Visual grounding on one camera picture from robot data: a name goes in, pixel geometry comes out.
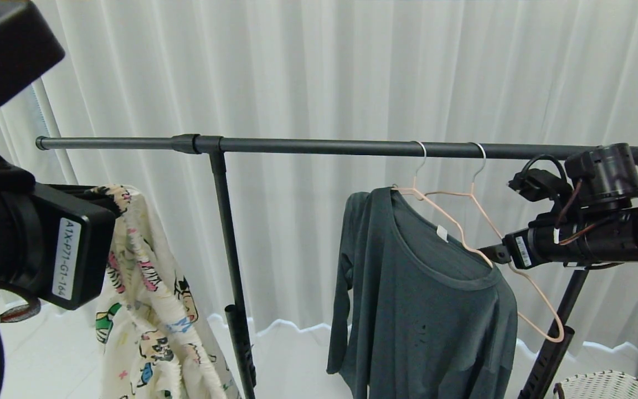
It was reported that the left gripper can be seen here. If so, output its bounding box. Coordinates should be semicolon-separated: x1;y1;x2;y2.
0;182;119;311

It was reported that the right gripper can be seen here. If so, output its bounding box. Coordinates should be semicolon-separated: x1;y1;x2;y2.
502;218;638;271

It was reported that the pink clothes hanger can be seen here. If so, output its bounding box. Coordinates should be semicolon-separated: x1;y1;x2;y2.
423;142;567;344
390;141;495;270

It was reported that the cream printed garment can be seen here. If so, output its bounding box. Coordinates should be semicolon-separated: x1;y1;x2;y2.
93;185;243;399

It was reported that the dark grey T-shirt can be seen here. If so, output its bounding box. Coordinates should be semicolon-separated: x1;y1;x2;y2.
327;187;519;399

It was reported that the white laundry basket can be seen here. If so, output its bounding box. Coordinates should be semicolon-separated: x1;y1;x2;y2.
552;370;638;399

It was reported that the black clothes rack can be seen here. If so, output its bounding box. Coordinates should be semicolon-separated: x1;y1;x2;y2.
35;134;638;399

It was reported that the white curtain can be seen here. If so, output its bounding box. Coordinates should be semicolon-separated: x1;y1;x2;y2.
0;0;638;361

